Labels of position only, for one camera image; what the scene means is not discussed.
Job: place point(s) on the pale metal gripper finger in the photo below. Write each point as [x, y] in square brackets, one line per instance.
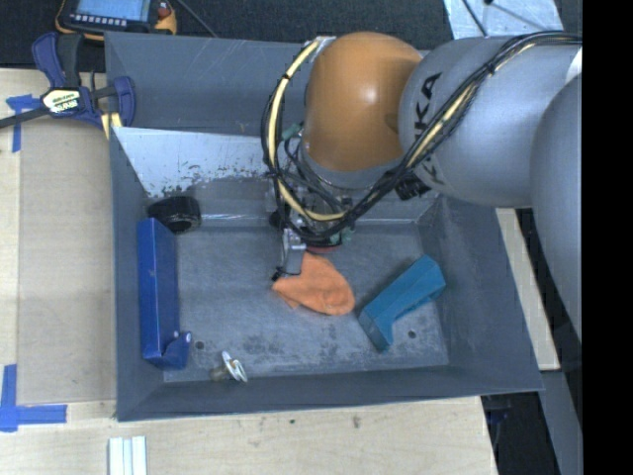
[286, 255]
[297, 257]

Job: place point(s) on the orange cloth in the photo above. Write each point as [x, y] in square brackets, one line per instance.
[319, 287]

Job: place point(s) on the grey metal bin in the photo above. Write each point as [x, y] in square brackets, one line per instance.
[237, 314]

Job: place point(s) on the teal L-shaped block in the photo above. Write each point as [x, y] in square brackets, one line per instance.
[400, 297]

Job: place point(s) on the black tape roll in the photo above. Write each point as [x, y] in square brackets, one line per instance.
[175, 213]

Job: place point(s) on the dark blue L-shaped block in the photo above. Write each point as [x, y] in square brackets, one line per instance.
[157, 285]

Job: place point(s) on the pale wood board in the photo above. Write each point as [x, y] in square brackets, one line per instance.
[64, 265]

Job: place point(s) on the black cylinder on white bracket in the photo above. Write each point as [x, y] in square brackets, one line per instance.
[411, 187]

